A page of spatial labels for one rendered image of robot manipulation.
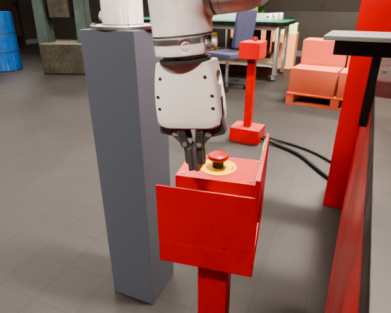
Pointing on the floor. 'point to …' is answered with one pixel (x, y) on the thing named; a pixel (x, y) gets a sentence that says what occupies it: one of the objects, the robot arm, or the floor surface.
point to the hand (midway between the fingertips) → (195, 156)
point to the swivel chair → (247, 23)
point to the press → (72, 49)
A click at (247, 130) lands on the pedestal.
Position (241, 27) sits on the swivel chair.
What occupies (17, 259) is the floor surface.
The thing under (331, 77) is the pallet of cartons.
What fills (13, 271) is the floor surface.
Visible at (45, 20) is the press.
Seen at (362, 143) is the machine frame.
